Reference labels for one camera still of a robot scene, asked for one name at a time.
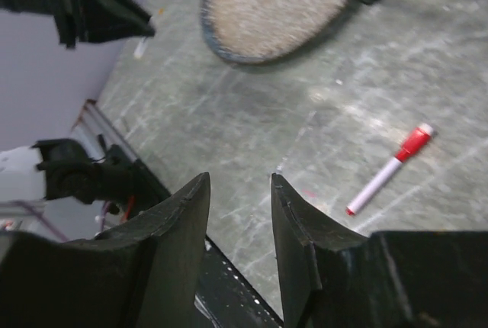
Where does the white pen red tip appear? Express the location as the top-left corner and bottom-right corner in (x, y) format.
(345, 148), (405, 216)

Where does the white pen yellow tip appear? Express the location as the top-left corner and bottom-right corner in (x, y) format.
(133, 38), (149, 59)

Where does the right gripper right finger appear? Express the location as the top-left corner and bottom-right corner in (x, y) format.
(271, 174), (487, 327)

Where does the red pen cap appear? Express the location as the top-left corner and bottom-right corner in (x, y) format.
(395, 123), (435, 162)

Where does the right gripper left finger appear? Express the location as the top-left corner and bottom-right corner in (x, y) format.
(1, 172), (210, 327)

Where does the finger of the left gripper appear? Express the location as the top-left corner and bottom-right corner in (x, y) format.
(53, 0), (156, 48)

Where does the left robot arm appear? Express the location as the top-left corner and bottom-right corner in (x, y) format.
(1, 0), (156, 204)

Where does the black base bar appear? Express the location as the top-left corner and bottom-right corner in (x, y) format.
(105, 144), (283, 328)

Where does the speckled ceramic plate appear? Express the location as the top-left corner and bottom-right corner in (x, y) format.
(200, 0), (354, 65)

